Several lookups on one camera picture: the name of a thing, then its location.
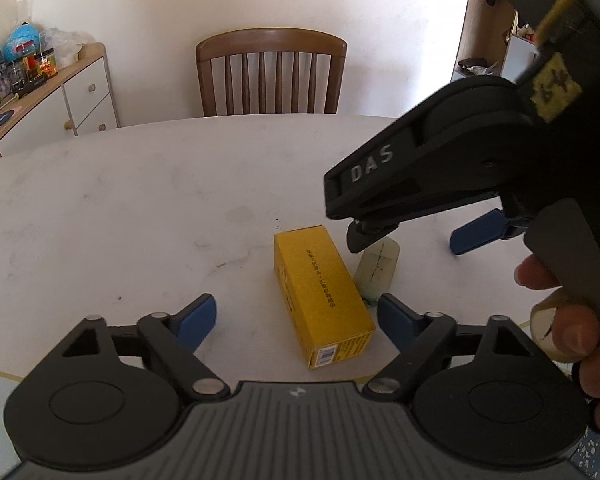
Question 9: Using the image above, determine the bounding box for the grey green oval case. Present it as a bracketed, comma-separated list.
[353, 237, 400, 306]

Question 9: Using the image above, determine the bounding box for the person right hand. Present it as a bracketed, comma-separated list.
[514, 254, 600, 428]

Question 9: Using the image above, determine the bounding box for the white wall cabinet unit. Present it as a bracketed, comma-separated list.
[452, 0, 538, 81]

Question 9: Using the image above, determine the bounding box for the far wooden chair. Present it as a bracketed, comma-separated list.
[195, 27, 348, 117]

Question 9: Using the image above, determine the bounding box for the blue speckled round mat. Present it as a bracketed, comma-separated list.
[570, 428, 600, 480]

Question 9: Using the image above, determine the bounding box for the yellow small carton box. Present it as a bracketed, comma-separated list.
[274, 226, 376, 370]

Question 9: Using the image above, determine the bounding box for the white drawer sideboard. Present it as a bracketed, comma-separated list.
[0, 42, 119, 158]

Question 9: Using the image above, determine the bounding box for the blue globe toy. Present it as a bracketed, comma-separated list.
[2, 22, 41, 62]

